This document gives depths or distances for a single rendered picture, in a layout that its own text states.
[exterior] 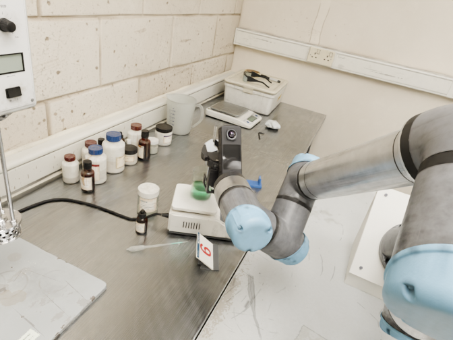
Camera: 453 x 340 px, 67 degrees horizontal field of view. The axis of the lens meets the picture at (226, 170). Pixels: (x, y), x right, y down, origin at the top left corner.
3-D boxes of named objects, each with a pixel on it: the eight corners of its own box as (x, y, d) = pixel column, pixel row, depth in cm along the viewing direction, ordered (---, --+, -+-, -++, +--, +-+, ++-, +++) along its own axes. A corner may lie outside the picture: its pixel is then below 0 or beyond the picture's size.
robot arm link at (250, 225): (255, 262, 61) (221, 243, 57) (239, 224, 70) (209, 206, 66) (286, 233, 59) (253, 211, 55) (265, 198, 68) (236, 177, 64)
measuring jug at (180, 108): (205, 132, 156) (210, 101, 148) (194, 142, 145) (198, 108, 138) (169, 121, 160) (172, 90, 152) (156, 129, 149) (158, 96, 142)
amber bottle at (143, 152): (148, 154, 128) (149, 127, 123) (151, 160, 125) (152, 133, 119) (136, 155, 126) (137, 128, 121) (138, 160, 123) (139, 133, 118)
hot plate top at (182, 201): (217, 191, 100) (218, 188, 99) (216, 215, 89) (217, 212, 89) (176, 185, 99) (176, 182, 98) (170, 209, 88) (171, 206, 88)
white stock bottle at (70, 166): (75, 185, 104) (75, 160, 100) (60, 183, 103) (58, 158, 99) (81, 177, 108) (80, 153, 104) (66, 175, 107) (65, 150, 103)
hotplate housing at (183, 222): (238, 214, 105) (243, 193, 101) (239, 243, 93) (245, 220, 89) (166, 205, 103) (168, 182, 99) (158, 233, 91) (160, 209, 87)
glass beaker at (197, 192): (199, 187, 98) (203, 162, 94) (216, 197, 95) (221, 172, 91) (182, 196, 93) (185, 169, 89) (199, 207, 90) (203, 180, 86)
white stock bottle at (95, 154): (99, 172, 112) (98, 140, 107) (110, 181, 109) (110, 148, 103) (81, 178, 107) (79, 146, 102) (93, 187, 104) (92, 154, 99)
